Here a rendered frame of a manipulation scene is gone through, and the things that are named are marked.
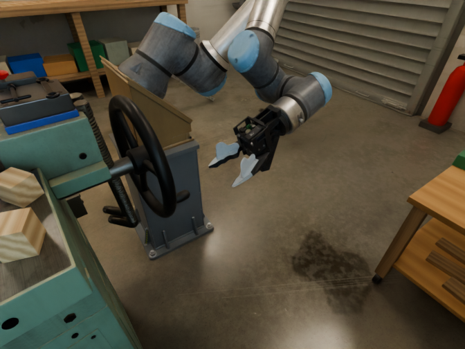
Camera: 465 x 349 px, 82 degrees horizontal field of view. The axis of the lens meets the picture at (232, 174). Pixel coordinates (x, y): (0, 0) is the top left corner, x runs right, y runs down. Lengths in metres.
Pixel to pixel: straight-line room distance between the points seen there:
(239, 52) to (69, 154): 0.45
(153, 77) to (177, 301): 0.93
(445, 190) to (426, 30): 2.01
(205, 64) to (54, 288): 0.94
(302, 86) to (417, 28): 2.37
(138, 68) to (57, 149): 0.60
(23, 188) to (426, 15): 2.95
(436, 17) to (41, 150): 2.88
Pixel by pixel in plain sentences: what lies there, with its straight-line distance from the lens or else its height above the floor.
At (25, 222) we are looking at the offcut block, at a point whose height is 0.94.
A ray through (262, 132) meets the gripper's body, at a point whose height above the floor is 0.86.
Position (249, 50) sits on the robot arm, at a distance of 0.71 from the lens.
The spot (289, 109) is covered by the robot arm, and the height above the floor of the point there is 0.88.
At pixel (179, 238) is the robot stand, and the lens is 1.47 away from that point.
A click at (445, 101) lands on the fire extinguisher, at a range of 2.86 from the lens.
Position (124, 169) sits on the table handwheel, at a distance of 0.62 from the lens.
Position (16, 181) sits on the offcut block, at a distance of 0.45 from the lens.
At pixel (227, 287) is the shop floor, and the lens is 1.32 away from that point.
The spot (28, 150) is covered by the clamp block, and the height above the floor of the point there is 0.93.
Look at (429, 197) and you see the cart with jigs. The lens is 1.14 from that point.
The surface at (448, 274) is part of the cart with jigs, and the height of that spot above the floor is 0.18.
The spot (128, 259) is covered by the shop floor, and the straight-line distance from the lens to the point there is 1.49.
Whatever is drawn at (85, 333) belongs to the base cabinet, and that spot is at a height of 0.68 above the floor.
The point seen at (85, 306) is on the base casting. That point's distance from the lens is 0.52.
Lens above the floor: 1.16
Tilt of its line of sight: 39 degrees down
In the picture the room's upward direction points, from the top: straight up
